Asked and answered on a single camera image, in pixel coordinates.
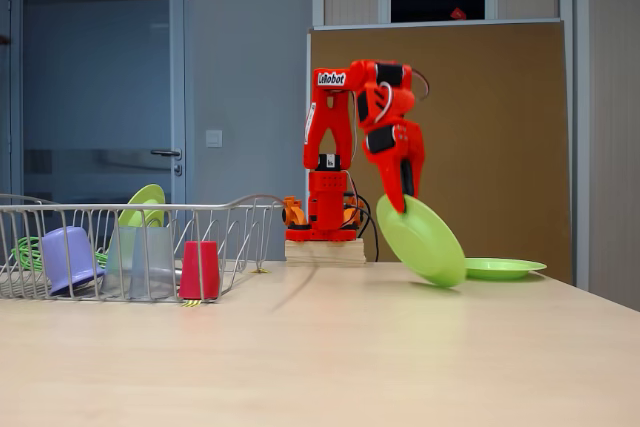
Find green plastic plate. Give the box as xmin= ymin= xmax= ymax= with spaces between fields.
xmin=375 ymin=194 xmax=468 ymax=290
xmin=117 ymin=184 xmax=167 ymax=229
xmin=463 ymin=256 xmax=548 ymax=282

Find red plastic cup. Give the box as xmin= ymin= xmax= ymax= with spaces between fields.
xmin=178 ymin=240 xmax=221 ymax=301

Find translucent grey plastic cup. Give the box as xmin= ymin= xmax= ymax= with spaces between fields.
xmin=130 ymin=226 xmax=177 ymax=301
xmin=102 ymin=225 xmax=146 ymax=298

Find purple plastic mug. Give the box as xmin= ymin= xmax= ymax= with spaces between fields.
xmin=40 ymin=226 xmax=106 ymax=297

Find green whisk with steel handle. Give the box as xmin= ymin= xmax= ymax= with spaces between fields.
xmin=10 ymin=234 xmax=184 ymax=282

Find brown pin board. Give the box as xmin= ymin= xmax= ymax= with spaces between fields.
xmin=305 ymin=19 xmax=574 ymax=279

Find wooden base block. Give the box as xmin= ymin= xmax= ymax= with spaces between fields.
xmin=284 ymin=239 xmax=366 ymax=268

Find light orange table clamp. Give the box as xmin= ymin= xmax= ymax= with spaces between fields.
xmin=279 ymin=195 xmax=309 ymax=228

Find grey glazed door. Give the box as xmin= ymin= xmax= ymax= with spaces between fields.
xmin=9 ymin=0 xmax=187 ymax=208

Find white servo cable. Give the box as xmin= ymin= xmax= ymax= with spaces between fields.
xmin=373 ymin=71 xmax=432 ymax=124

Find black cable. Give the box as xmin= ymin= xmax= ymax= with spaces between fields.
xmin=349 ymin=181 xmax=381 ymax=262

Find metal wire dish rack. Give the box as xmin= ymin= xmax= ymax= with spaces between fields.
xmin=0 ymin=192 xmax=286 ymax=304

